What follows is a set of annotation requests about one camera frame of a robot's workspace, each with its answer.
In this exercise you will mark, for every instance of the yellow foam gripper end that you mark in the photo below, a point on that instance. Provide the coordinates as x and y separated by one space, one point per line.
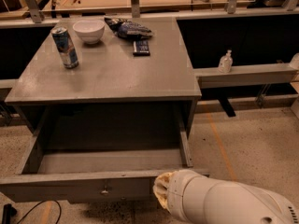
174 190

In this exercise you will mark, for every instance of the grey top drawer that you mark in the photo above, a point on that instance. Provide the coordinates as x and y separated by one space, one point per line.
86 168

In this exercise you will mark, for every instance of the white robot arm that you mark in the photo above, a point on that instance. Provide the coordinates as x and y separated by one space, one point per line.
197 199

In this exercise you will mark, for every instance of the grey drawer cabinet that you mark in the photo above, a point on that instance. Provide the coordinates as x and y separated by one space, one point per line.
111 89

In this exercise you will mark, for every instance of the hand sanitizer bottle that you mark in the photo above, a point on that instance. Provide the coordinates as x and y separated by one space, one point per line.
226 62

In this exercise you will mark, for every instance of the dark blue snack bar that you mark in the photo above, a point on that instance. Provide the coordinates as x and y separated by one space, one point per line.
141 48

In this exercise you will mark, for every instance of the black plug on floor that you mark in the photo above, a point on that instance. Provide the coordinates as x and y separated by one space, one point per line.
8 212

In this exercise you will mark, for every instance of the blue chip bag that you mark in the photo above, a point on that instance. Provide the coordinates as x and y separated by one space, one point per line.
126 29

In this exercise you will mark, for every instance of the white bowl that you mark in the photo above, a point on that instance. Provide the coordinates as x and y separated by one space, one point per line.
89 31

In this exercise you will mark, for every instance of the blue energy drink can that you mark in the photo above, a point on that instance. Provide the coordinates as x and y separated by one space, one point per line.
65 47

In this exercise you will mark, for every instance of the grey metal rail shelf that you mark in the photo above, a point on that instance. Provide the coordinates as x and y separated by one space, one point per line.
245 75

